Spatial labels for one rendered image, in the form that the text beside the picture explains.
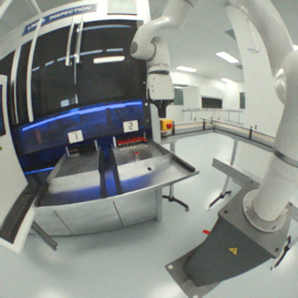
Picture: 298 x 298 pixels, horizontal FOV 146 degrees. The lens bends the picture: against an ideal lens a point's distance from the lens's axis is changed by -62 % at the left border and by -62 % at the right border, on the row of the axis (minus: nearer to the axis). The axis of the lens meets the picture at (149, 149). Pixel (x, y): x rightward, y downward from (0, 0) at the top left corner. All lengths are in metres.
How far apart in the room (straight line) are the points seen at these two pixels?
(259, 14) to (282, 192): 0.43
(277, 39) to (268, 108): 1.35
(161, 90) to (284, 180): 0.46
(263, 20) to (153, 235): 1.48
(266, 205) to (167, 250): 0.99
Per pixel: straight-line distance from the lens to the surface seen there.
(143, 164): 0.51
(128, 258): 1.21
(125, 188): 0.42
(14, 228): 0.65
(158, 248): 1.21
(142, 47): 0.42
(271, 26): 0.39
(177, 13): 0.50
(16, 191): 0.88
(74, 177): 0.53
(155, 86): 0.44
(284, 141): 0.32
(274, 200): 0.36
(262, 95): 1.72
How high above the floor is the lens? 1.14
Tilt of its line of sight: 21 degrees down
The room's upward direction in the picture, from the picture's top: 4 degrees counter-clockwise
